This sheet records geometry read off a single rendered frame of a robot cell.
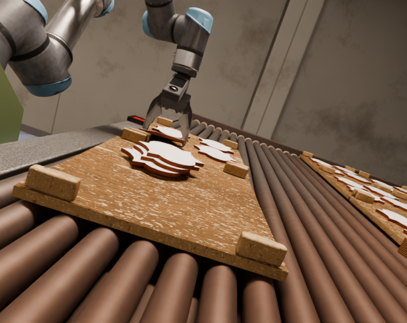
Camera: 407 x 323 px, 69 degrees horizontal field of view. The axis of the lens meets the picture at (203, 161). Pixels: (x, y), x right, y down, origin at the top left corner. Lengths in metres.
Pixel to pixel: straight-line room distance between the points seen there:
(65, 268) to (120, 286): 0.05
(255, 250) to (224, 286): 0.06
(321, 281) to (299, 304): 0.09
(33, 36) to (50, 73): 0.09
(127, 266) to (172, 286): 0.05
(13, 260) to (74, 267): 0.05
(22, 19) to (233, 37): 2.77
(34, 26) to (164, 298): 0.68
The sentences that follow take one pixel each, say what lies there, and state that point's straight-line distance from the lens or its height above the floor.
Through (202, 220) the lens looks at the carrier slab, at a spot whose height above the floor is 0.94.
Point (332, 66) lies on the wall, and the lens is 3.56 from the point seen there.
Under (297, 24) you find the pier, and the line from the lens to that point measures 3.22.
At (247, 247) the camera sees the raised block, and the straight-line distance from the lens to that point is 0.38.
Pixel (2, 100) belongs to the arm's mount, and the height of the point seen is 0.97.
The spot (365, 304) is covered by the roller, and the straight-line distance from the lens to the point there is 0.48.
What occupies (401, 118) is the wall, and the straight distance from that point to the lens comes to 3.88.
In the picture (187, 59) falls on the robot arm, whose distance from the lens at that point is 0.83.
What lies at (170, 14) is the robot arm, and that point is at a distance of 0.88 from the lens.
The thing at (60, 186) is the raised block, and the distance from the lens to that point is 0.39.
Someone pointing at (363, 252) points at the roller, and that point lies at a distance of 0.70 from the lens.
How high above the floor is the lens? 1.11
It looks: 13 degrees down
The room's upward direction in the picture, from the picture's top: 19 degrees clockwise
